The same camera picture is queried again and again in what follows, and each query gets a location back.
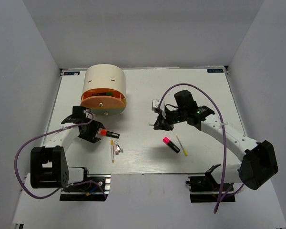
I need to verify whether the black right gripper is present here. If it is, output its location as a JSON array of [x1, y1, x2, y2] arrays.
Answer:
[[154, 106, 187, 131]]

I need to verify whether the orange highlighter marker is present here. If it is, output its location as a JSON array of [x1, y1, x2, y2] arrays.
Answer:
[[99, 129, 120, 139]]

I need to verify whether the pink highlighter marker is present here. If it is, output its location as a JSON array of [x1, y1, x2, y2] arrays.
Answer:
[[163, 137, 180, 153]]

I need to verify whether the green highlighter marker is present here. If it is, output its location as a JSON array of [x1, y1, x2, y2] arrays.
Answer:
[[92, 92, 113, 96]]

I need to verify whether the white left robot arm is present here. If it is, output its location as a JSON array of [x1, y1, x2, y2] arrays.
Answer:
[[31, 106, 103, 190]]

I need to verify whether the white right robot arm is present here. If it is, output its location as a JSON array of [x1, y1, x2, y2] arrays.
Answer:
[[152, 90, 278, 190]]

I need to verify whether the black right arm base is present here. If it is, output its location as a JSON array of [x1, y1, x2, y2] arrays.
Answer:
[[185, 164, 240, 203]]

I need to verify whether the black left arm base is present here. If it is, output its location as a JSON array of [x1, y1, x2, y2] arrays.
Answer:
[[60, 175, 111, 202]]

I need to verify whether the pink silver binder clip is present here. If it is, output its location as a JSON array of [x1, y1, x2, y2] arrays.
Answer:
[[113, 140, 123, 155]]

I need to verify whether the white yellow pen right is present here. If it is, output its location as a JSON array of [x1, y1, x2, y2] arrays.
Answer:
[[176, 135, 188, 156]]

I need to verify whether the beige orange round organizer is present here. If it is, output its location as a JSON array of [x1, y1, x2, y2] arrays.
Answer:
[[81, 64, 127, 116]]

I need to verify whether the blue label sticker right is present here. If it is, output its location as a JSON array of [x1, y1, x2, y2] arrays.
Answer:
[[207, 69, 224, 73]]

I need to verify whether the blue label sticker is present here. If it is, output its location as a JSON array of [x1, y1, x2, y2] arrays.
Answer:
[[63, 71, 80, 75], [207, 69, 224, 73]]

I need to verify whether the blue label sticker left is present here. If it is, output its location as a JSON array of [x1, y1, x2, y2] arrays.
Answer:
[[63, 71, 80, 75]]

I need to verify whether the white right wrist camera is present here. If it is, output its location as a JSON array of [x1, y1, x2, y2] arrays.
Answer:
[[152, 99, 166, 118]]

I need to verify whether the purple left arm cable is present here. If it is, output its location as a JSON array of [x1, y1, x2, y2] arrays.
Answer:
[[14, 112, 108, 199]]

